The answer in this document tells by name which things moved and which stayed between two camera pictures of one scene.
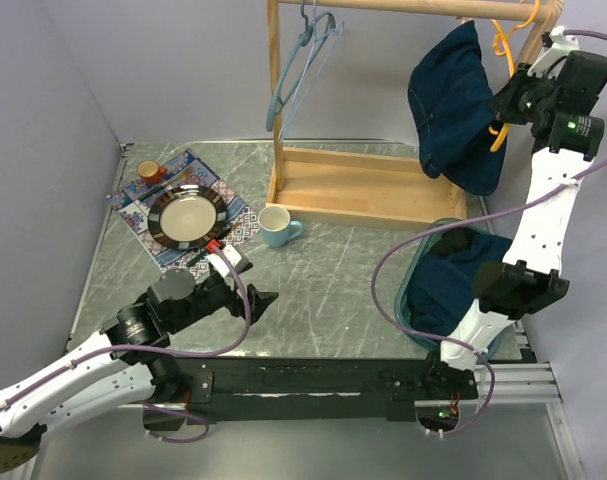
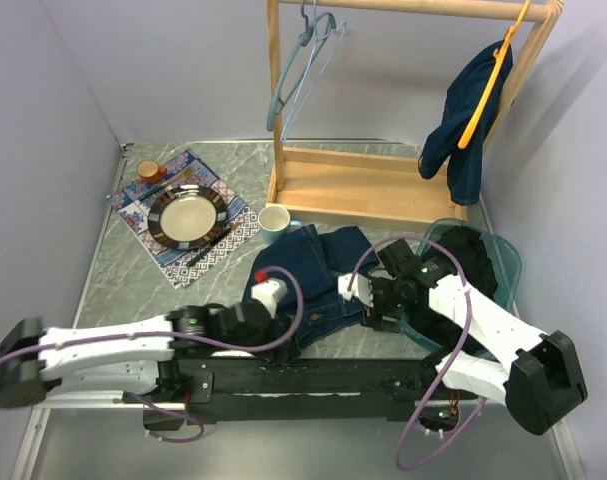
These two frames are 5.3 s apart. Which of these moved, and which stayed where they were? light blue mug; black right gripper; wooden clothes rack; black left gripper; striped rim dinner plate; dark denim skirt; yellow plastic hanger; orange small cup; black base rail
Moved: black left gripper; dark denim skirt; black right gripper; yellow plastic hanger
Stayed: orange small cup; black base rail; wooden clothes rack; light blue mug; striped rim dinner plate
